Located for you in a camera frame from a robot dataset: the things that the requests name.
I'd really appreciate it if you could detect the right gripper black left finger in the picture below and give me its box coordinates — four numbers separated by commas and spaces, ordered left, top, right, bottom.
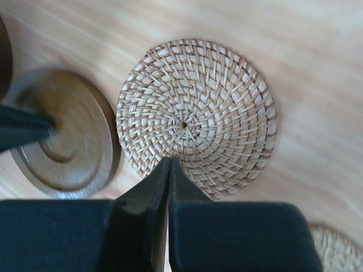
1, 158, 170, 271

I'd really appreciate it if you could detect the large woven rattan coaster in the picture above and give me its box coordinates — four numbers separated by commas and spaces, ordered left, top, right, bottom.
309, 224, 362, 272

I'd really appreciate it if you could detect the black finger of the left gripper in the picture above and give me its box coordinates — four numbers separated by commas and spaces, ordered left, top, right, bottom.
1, 105, 54, 133
1, 130, 50, 152

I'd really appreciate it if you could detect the brown wooden coaster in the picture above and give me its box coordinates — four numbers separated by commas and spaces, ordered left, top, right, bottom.
0, 18, 13, 100
5, 68, 121, 199

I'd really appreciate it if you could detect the small woven rattan coaster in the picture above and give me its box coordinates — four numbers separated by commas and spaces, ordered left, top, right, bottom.
116, 39, 277, 200

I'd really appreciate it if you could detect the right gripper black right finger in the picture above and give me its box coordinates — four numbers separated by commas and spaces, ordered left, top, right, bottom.
168, 159, 323, 271

